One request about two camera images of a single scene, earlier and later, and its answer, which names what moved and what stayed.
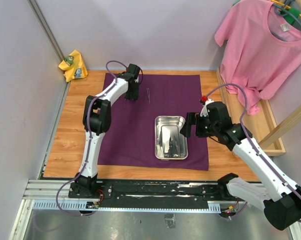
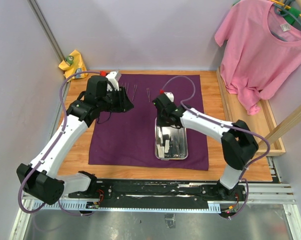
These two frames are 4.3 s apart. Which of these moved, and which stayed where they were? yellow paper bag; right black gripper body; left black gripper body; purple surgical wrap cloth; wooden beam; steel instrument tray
Moved: right black gripper body; left black gripper body
Stayed: yellow paper bag; steel instrument tray; wooden beam; purple surgical wrap cloth
